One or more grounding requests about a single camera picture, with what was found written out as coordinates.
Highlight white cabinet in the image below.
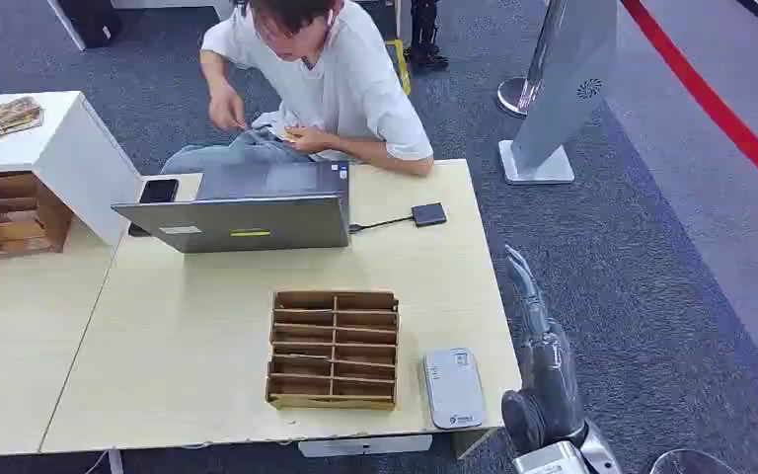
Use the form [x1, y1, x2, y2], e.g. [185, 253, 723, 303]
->
[0, 90, 143, 249]

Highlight red floor tape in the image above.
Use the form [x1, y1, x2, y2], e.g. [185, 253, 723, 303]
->
[621, 0, 758, 210]

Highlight person's right hand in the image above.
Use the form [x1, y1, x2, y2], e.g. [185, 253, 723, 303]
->
[207, 86, 248, 132]

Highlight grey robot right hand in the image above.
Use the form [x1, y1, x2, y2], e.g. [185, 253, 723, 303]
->
[500, 244, 588, 456]

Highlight wooden card box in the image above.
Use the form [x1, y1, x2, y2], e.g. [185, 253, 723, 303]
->
[0, 171, 74, 262]
[265, 290, 401, 413]

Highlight grey laptop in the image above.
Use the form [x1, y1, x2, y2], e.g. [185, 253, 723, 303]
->
[111, 160, 352, 255]

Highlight grey card reader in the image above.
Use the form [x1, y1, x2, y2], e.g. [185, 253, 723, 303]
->
[422, 348, 487, 432]

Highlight black drive cable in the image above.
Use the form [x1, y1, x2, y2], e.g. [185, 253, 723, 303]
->
[348, 214, 416, 235]

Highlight clear curved cover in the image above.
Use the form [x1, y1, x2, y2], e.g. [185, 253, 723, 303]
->
[648, 448, 743, 474]

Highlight yellow frame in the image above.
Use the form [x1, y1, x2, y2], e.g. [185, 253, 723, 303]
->
[385, 39, 413, 97]

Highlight black case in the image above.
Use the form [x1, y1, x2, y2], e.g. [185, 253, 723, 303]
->
[46, 0, 123, 52]

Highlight stack of cards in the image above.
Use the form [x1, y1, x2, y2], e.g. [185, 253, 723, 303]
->
[0, 96, 45, 139]

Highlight black phone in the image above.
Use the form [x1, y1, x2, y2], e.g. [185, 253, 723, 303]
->
[127, 178, 181, 238]

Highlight person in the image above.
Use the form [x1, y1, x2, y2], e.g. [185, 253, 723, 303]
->
[161, 0, 435, 178]

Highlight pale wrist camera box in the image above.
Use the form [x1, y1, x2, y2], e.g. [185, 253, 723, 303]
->
[512, 441, 591, 474]

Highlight person's left hand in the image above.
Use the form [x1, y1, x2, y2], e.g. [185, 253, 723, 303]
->
[283, 125, 333, 156]

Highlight black external drive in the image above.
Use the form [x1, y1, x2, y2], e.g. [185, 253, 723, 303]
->
[411, 201, 449, 229]

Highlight chrome stanchion post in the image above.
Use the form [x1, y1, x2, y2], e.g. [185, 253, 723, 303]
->
[496, 0, 567, 119]

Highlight grey kiosk stand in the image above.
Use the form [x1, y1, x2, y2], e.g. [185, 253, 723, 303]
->
[498, 0, 619, 187]

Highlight black legs and feet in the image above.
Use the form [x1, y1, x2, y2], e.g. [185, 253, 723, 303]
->
[405, 0, 450, 72]

